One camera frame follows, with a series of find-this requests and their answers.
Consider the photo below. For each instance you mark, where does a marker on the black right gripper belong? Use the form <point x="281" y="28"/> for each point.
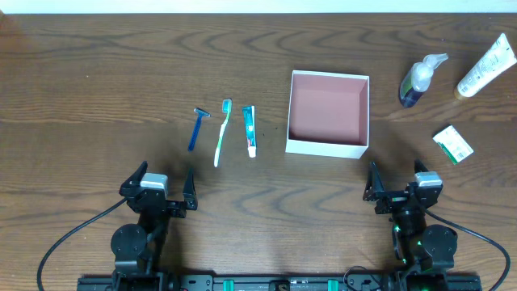
<point x="398" y="196"/>

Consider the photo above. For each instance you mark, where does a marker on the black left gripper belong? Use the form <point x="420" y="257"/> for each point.
<point x="160" y="203"/>

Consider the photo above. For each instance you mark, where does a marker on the white green soap packet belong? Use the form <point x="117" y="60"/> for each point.
<point x="453" y="144"/>

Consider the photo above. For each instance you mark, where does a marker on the blue disposable razor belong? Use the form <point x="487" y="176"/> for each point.
<point x="201" y="114"/>

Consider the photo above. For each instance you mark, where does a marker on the clear pump bottle dark liquid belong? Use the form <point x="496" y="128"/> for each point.
<point x="418" y="79"/>

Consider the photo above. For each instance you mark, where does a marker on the green and white toothbrush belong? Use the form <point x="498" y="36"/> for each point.
<point x="227" y="109"/>

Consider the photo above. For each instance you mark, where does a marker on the teal toothpaste tube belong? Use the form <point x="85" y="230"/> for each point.
<point x="249" y="121"/>

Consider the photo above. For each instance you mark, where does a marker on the white cream tube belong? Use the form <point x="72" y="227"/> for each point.
<point x="499" y="58"/>

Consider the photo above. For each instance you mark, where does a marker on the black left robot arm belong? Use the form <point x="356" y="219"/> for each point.
<point x="138" y="247"/>

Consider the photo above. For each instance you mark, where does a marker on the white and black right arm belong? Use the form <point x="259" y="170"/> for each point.
<point x="427" y="251"/>

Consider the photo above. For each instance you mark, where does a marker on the white box with pink interior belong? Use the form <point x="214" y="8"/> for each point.
<point x="328" y="114"/>

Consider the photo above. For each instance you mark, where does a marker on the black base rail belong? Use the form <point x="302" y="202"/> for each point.
<point x="351" y="281"/>

